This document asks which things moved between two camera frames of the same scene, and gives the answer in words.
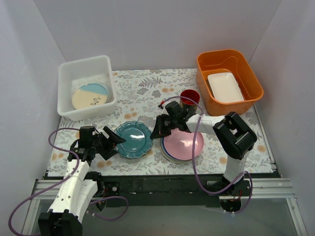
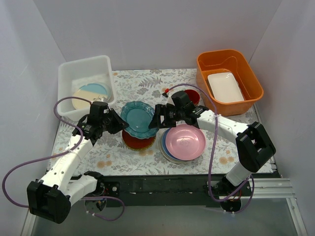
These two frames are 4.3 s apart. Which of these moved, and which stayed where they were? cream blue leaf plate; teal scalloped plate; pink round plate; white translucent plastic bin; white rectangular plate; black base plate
Moved: teal scalloped plate
Stayed: white translucent plastic bin; white rectangular plate; pink round plate; cream blue leaf plate; black base plate
